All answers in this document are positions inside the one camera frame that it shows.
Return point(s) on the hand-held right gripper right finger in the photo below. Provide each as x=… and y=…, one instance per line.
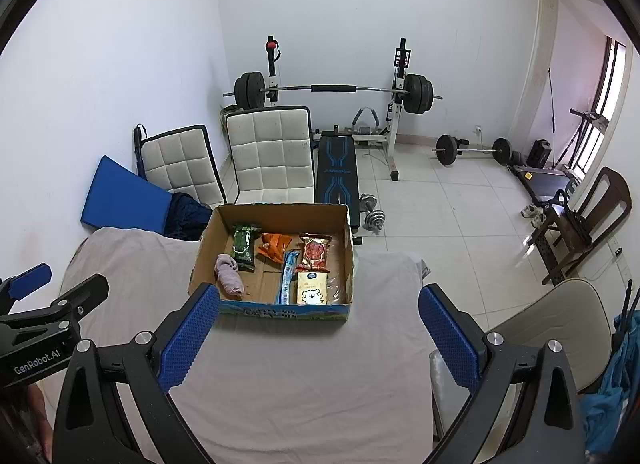
x=450, y=339

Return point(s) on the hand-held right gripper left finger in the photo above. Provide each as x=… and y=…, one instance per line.
x=192, y=336

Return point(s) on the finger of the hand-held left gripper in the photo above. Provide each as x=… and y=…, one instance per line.
x=85, y=294
x=30, y=278

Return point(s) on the light purple sock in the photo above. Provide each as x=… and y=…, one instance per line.
x=229, y=276

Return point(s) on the printed cardboard box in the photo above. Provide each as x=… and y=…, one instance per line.
x=260, y=286

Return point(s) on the green snack packet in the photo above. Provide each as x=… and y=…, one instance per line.
x=245, y=249

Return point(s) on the long blue snack packet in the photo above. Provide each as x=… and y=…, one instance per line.
x=286, y=279

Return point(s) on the orange snack packet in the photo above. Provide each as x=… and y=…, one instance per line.
x=275, y=246

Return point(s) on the yellow tissue pack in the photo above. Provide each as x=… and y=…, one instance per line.
x=311, y=291

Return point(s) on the red snack packet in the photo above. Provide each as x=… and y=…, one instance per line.
x=315, y=254

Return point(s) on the person's left hand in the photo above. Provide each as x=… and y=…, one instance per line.
x=39, y=414

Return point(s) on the beige plastic chair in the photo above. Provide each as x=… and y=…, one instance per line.
x=550, y=324

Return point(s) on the blue foam mat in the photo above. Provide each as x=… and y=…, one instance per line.
x=120, y=194

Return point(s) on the grey blanket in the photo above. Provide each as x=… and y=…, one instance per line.
x=300, y=384

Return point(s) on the dark blue jacket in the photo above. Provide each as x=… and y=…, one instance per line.
x=185, y=216

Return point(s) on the chrome dumbbell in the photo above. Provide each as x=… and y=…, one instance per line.
x=369, y=204
x=373, y=224

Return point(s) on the pair of white shoes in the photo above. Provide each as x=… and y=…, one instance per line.
x=532, y=214

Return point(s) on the white padded chair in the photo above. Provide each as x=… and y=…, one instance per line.
x=175, y=163
x=270, y=153

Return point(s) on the blue cloth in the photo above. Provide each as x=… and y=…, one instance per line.
x=615, y=384

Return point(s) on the black treadmill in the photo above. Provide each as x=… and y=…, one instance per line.
x=545, y=183

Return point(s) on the short barbell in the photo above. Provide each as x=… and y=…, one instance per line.
x=472, y=149

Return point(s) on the white barbell rack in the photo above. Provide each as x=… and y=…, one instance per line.
x=392, y=143

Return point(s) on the black and blue weight bench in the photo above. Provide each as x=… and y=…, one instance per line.
x=336, y=168

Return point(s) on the black speaker box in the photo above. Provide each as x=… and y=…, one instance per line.
x=540, y=152

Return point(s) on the dark wooden chair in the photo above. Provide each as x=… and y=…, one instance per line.
x=612, y=199

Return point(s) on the black tripod stand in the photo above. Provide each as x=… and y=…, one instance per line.
x=580, y=133

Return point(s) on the long barbell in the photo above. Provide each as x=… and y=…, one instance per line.
x=332, y=88

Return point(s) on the window with metal grille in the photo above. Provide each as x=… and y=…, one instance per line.
x=602, y=103

